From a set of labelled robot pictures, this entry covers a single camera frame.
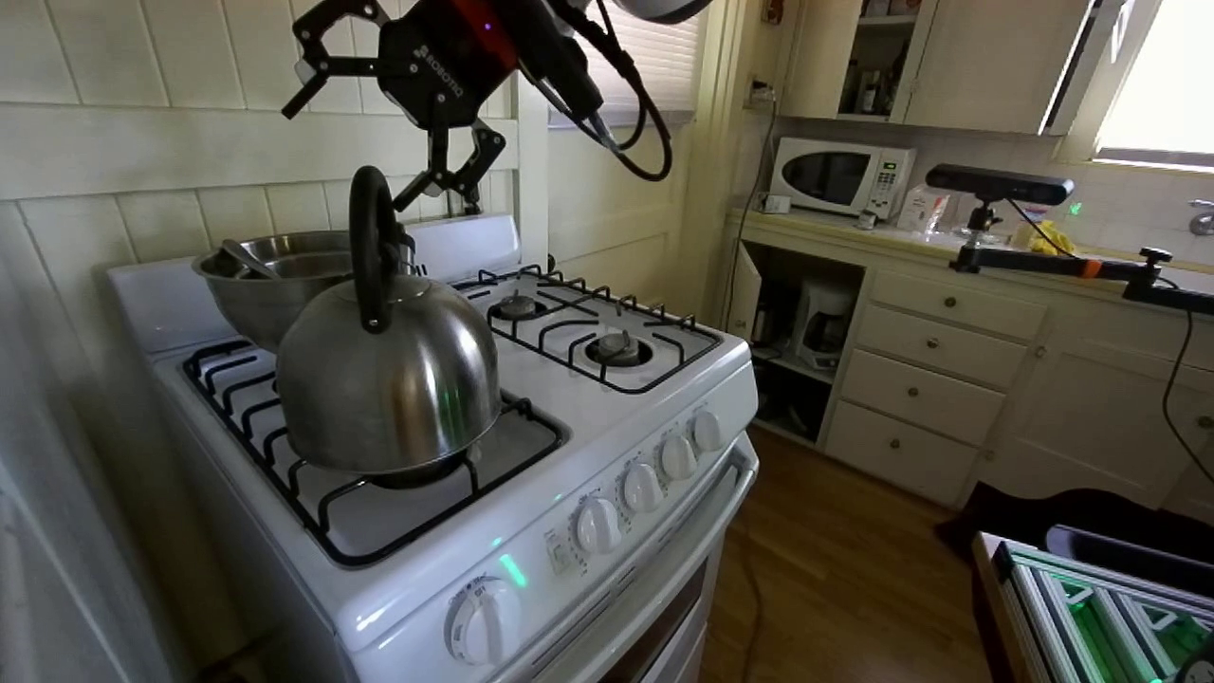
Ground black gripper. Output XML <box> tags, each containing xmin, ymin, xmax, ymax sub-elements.
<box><xmin>275</xmin><ymin>0</ymin><xmax>562</xmax><ymax>216</ymax></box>

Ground silver metal spoon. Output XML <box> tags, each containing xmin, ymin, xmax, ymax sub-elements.
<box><xmin>200</xmin><ymin>240</ymin><xmax>299</xmax><ymax>281</ymax></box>

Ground silver metal bowl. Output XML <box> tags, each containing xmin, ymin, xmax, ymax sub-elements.
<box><xmin>193</xmin><ymin>229</ymin><xmax>359</xmax><ymax>353</ymax></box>

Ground silver kettle black handle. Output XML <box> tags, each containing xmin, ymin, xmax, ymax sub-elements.
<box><xmin>273</xmin><ymin>162</ymin><xmax>505</xmax><ymax>482</ymax></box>

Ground black cast iron stove grate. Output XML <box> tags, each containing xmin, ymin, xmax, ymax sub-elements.
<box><xmin>176</xmin><ymin>335</ymin><xmax>567</xmax><ymax>570</ymax></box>
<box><xmin>451</xmin><ymin>258</ymin><xmax>727</xmax><ymax>398</ymax></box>

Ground white gas stove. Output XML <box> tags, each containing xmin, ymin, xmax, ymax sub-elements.
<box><xmin>107</xmin><ymin>208</ymin><xmax>767</xmax><ymax>683</ymax></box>

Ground white stove knob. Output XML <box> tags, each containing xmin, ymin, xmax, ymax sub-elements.
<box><xmin>441</xmin><ymin>573</ymin><xmax>522</xmax><ymax>673</ymax></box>
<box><xmin>565</xmin><ymin>488</ymin><xmax>627</xmax><ymax>559</ymax></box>
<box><xmin>614</xmin><ymin>456</ymin><xmax>668</xmax><ymax>515</ymax></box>
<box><xmin>653</xmin><ymin>428</ymin><xmax>700</xmax><ymax>487</ymax></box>
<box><xmin>684</xmin><ymin>407</ymin><xmax>727</xmax><ymax>459</ymax></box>

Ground white microwave oven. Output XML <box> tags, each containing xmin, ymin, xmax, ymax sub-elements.
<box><xmin>767</xmin><ymin>133</ymin><xmax>919</xmax><ymax>229</ymax></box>

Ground white cabinet drawer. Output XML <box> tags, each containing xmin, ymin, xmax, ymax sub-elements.
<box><xmin>818</xmin><ymin>398</ymin><xmax>983</xmax><ymax>507</ymax></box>
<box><xmin>838</xmin><ymin>344</ymin><xmax>1009</xmax><ymax>446</ymax></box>
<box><xmin>868</xmin><ymin>267</ymin><xmax>1055</xmax><ymax>342</ymax></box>
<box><xmin>853</xmin><ymin>305</ymin><xmax>1031</xmax><ymax>389</ymax></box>

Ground small yellow item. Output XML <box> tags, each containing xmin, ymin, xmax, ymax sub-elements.
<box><xmin>1027</xmin><ymin>219</ymin><xmax>1077</xmax><ymax>260</ymax></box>

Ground black cloth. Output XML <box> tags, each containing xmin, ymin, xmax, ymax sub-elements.
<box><xmin>931</xmin><ymin>482</ymin><xmax>1214</xmax><ymax>573</ymax></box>

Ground bright window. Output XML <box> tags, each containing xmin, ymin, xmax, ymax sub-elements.
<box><xmin>1093</xmin><ymin>0</ymin><xmax>1214</xmax><ymax>173</ymax></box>

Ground white base cabinet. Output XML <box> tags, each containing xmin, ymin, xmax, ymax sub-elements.
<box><xmin>730</xmin><ymin>205</ymin><xmax>1214</xmax><ymax>522</ymax></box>

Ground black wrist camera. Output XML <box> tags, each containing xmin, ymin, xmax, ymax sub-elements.
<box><xmin>506</xmin><ymin>0</ymin><xmax>614</xmax><ymax>126</ymax></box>

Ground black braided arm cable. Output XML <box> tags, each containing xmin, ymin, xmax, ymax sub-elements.
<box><xmin>542</xmin><ymin>0</ymin><xmax>678</xmax><ymax>184</ymax></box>

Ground white upper wall cabinet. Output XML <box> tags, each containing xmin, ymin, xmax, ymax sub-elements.
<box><xmin>773</xmin><ymin>0</ymin><xmax>1096</xmax><ymax>141</ymax></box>

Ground black stereo camera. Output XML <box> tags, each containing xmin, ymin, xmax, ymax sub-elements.
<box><xmin>923</xmin><ymin>162</ymin><xmax>1077</xmax><ymax>208</ymax></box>

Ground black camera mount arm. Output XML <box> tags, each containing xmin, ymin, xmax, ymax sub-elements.
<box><xmin>949</xmin><ymin>201</ymin><xmax>1214</xmax><ymax>316</ymax></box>

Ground thin black cable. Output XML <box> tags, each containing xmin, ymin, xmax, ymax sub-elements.
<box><xmin>1156</xmin><ymin>307</ymin><xmax>1214</xmax><ymax>487</ymax></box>

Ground white frame stand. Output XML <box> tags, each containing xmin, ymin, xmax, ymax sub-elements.
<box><xmin>972</xmin><ymin>527</ymin><xmax>1214</xmax><ymax>683</ymax></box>

